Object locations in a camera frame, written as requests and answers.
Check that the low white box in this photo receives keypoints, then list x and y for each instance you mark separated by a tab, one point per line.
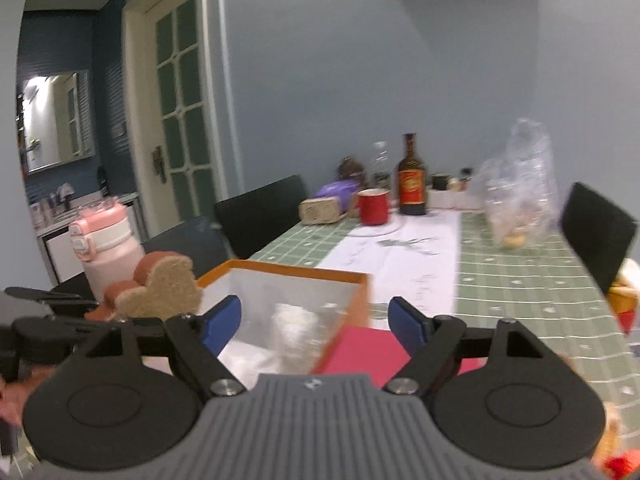
457	199

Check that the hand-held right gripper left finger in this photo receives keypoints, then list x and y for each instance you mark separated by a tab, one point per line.
222	322

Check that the yellow red plush toy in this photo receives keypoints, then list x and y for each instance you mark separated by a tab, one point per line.
627	295
620	455

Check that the crumpled clear plastic bag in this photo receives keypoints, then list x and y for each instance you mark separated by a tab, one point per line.
300	330

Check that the brown plush toy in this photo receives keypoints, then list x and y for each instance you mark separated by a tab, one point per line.
165	285

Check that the red envelope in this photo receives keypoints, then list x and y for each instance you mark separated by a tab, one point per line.
360	350

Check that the small red-label bottle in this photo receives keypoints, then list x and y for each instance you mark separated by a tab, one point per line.
466	175

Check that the red mug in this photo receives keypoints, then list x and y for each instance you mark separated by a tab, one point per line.
372	207

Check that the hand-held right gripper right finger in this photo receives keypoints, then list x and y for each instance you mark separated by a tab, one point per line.
406	322

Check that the purple bag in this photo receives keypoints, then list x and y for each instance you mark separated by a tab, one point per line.
340	189

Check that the round bread roll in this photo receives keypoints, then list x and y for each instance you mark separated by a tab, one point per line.
515	241

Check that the dark brown figurine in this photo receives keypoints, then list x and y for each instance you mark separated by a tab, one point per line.
351	167

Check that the brown liquor bottle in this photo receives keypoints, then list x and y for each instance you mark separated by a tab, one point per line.
412	185

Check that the orange-edged white cardboard box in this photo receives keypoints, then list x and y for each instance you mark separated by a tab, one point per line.
280	285

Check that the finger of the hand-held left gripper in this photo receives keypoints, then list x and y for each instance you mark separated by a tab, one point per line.
50	296
55	330

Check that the small dark jar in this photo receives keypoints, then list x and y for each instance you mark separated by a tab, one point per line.
440	181

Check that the white paper sheet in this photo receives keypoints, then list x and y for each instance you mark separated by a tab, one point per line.
400	260

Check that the green checked tablecloth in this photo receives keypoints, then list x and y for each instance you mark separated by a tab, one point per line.
525	285

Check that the wall mirror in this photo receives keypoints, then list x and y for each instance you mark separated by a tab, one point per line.
55	120

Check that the pink water bottle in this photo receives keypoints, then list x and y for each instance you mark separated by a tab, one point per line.
110	260

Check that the large clear plastic bag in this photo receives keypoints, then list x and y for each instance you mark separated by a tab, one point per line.
525	185

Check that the cream glass-panel door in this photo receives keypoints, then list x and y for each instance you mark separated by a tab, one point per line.
185	110

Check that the person's left hand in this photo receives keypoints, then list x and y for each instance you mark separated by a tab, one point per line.
20	395

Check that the clear plastic bottle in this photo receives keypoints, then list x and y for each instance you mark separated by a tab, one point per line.
381	165

